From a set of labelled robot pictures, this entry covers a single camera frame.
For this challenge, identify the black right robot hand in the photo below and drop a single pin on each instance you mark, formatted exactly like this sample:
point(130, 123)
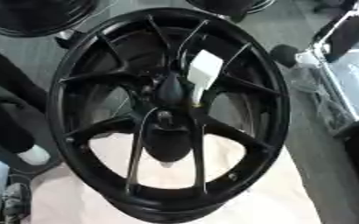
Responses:
point(343, 38)

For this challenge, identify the black spoked wheel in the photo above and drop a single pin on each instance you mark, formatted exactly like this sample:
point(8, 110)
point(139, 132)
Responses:
point(272, 122)

